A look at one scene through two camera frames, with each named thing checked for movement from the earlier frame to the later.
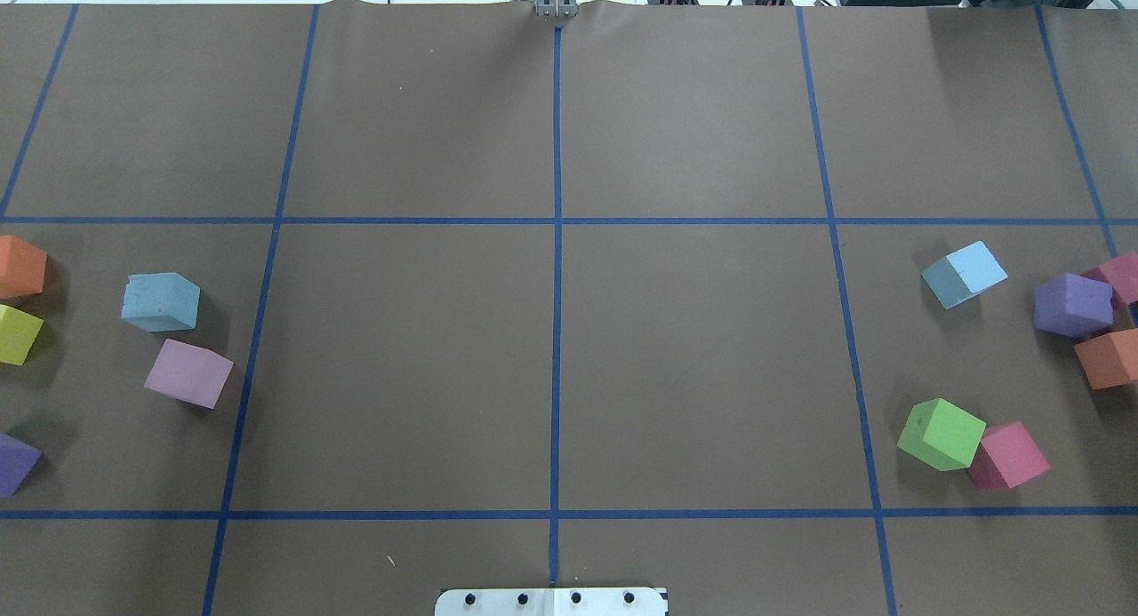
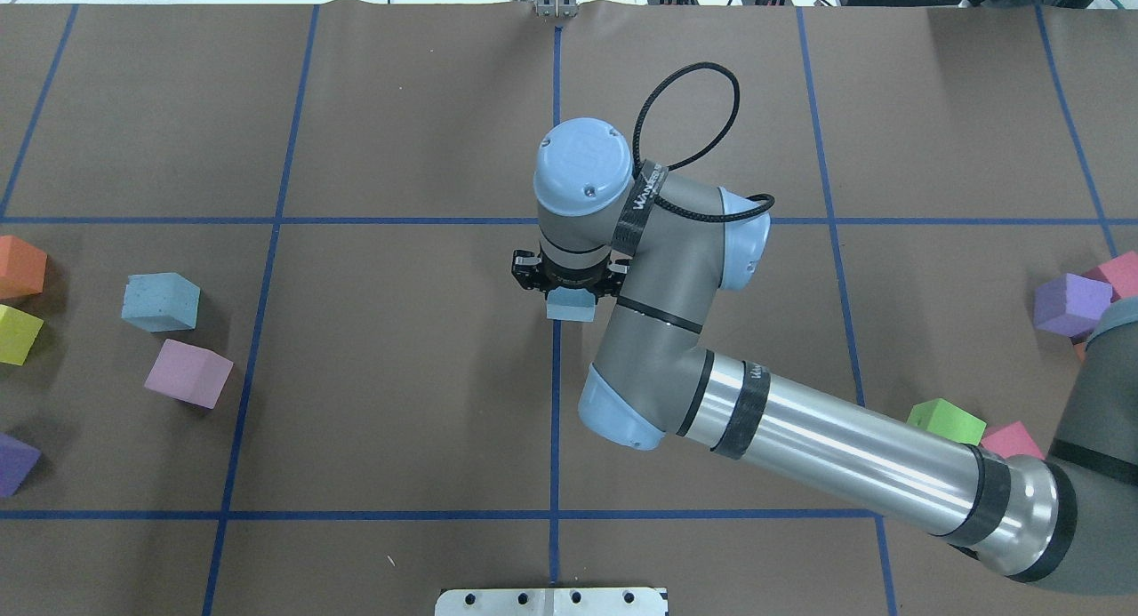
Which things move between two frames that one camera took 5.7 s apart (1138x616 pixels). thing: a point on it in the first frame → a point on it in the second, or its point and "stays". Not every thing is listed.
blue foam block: [962, 273] → [571, 304]
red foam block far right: [1120, 273] stays
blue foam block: [161, 301] stays
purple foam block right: [1073, 305] stays
